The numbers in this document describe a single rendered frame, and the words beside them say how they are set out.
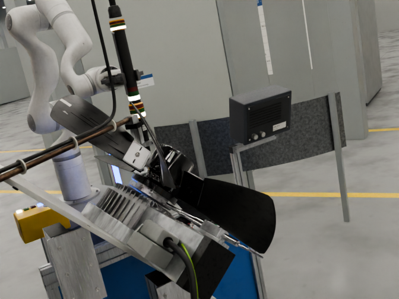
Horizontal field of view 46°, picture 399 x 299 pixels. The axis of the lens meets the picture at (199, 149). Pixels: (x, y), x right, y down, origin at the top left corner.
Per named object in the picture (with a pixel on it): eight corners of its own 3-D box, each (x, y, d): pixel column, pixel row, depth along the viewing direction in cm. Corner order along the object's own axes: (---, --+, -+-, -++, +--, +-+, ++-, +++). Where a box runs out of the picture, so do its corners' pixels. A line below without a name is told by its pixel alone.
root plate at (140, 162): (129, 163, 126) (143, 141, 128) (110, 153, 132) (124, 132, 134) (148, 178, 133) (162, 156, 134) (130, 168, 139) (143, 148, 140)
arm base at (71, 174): (47, 204, 202) (35, 164, 198) (83, 188, 216) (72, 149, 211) (72, 209, 190) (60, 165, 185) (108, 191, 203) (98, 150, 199)
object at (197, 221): (165, 208, 130) (262, 263, 105) (160, 205, 128) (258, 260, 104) (169, 202, 130) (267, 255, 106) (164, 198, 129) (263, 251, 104)
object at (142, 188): (150, 196, 124) (154, 189, 124) (119, 178, 133) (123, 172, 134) (179, 216, 134) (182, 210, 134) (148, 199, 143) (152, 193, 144)
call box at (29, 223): (26, 248, 158) (17, 219, 156) (21, 239, 167) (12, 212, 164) (72, 231, 165) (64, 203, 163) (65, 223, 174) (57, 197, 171)
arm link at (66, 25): (31, 22, 155) (76, 94, 148) (75, 8, 162) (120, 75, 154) (33, 40, 163) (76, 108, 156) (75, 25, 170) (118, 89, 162)
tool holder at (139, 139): (145, 149, 135) (138, 115, 133) (125, 150, 138) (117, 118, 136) (160, 140, 143) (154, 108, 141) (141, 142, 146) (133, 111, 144)
